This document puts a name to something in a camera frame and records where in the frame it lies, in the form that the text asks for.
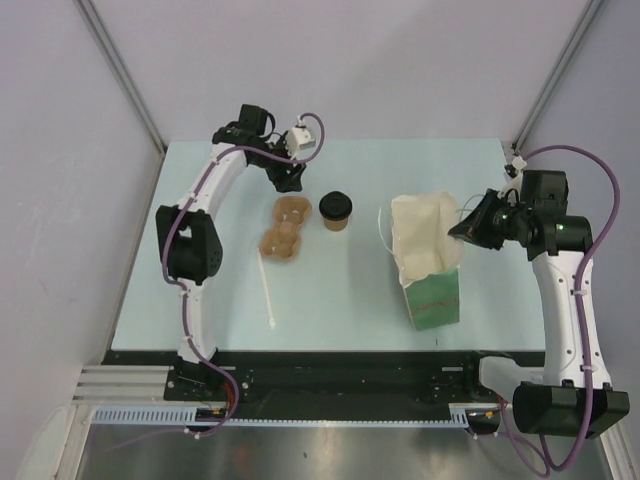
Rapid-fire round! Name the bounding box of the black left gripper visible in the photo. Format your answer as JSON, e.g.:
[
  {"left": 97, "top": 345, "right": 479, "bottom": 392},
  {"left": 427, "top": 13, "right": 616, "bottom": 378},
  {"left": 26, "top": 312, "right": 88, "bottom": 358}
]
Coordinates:
[{"left": 249, "top": 134, "right": 305, "bottom": 193}]

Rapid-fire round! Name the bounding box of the green illustrated paper bag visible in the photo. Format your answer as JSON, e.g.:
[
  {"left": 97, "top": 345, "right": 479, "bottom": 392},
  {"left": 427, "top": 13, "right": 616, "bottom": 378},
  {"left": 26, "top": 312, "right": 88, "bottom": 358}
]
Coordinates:
[{"left": 385, "top": 191, "right": 464, "bottom": 331}]

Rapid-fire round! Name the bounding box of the black plastic cup lid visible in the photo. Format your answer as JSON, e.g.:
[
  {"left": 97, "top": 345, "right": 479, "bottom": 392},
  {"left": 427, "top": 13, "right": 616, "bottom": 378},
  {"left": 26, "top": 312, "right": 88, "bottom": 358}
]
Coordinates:
[{"left": 319, "top": 191, "right": 353, "bottom": 221}]

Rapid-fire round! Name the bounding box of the brown cardboard cup carrier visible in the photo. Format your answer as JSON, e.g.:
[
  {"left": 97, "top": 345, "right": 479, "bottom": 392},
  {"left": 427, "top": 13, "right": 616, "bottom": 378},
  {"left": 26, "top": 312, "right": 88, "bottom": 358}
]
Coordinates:
[{"left": 259, "top": 196, "right": 312, "bottom": 262}]

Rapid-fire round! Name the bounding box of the brown paper coffee cup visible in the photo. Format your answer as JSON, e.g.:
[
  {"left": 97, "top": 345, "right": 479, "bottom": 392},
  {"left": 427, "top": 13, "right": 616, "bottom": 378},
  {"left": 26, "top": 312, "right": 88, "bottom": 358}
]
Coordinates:
[{"left": 323, "top": 217, "right": 349, "bottom": 232}]

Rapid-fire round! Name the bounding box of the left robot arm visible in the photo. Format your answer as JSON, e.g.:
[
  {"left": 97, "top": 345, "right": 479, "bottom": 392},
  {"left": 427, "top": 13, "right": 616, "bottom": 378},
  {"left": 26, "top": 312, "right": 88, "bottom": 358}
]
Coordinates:
[{"left": 155, "top": 104, "right": 325, "bottom": 365}]

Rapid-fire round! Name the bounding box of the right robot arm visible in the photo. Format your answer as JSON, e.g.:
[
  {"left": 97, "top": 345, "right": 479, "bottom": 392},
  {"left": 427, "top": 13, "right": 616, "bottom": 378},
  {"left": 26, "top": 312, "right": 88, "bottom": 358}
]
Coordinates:
[{"left": 448, "top": 170, "right": 630, "bottom": 439}]

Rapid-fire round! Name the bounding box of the white paper-wrapped straw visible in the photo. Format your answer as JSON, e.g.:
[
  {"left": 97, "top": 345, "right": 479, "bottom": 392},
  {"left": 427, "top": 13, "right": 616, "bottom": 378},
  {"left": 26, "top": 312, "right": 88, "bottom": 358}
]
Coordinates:
[{"left": 257, "top": 249, "right": 276, "bottom": 330}]

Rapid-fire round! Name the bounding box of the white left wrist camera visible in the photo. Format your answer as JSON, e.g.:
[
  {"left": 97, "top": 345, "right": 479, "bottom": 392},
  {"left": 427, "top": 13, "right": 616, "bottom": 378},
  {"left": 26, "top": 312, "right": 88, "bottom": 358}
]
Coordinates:
[{"left": 284, "top": 115, "right": 317, "bottom": 159}]

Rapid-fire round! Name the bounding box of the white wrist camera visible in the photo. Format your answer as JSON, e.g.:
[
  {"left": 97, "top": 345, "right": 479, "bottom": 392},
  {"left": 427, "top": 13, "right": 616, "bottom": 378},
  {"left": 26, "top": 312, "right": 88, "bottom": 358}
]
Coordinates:
[
  {"left": 284, "top": 115, "right": 317, "bottom": 159},
  {"left": 504, "top": 156, "right": 527, "bottom": 190}
]

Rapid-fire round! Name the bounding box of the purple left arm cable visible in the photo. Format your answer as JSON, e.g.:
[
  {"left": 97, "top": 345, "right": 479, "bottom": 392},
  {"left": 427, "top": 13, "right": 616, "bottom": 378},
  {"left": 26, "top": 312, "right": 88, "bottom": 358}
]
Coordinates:
[{"left": 162, "top": 112, "right": 327, "bottom": 441}]

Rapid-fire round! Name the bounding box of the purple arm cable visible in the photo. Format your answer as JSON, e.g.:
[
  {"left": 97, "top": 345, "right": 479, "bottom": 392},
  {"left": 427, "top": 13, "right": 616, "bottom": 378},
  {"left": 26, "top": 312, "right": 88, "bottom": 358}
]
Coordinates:
[
  {"left": 162, "top": 112, "right": 327, "bottom": 441},
  {"left": 499, "top": 144, "right": 621, "bottom": 474}
]

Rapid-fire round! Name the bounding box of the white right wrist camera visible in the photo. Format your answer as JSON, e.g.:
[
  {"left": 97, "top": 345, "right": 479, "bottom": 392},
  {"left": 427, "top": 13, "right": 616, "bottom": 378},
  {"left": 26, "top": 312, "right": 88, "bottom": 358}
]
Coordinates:
[{"left": 504, "top": 156, "right": 527, "bottom": 190}]

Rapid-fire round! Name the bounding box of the aluminium frame post right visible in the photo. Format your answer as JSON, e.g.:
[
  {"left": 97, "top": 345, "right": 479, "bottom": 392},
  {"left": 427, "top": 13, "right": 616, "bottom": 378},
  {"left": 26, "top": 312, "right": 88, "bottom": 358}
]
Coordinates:
[{"left": 509, "top": 0, "right": 609, "bottom": 153}]

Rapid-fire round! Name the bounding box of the aluminium frame post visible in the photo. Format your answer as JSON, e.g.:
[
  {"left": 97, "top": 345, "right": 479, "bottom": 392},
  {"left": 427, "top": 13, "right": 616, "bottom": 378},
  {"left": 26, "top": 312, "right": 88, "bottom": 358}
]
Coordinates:
[
  {"left": 509, "top": 0, "right": 609, "bottom": 153},
  {"left": 73, "top": 0, "right": 168, "bottom": 157}
]

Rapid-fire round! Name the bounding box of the white slotted cable duct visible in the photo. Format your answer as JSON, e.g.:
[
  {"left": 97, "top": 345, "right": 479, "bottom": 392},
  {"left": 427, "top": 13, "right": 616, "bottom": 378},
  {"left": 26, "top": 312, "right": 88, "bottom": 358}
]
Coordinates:
[{"left": 91, "top": 404, "right": 500, "bottom": 429}]

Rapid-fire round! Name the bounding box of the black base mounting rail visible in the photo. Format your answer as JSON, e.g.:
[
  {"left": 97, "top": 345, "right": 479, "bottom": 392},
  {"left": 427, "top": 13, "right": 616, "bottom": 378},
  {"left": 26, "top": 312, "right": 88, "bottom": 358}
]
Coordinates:
[{"left": 102, "top": 349, "right": 551, "bottom": 421}]

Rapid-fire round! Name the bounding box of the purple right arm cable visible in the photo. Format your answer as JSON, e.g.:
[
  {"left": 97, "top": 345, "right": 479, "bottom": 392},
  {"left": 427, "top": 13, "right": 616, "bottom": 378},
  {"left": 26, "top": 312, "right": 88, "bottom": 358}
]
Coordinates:
[{"left": 499, "top": 144, "right": 621, "bottom": 474}]

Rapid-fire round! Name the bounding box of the aluminium frame post left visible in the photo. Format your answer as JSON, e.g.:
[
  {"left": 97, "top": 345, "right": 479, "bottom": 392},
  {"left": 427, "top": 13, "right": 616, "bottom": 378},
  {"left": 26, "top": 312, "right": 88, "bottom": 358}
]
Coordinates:
[{"left": 73, "top": 0, "right": 168, "bottom": 157}]

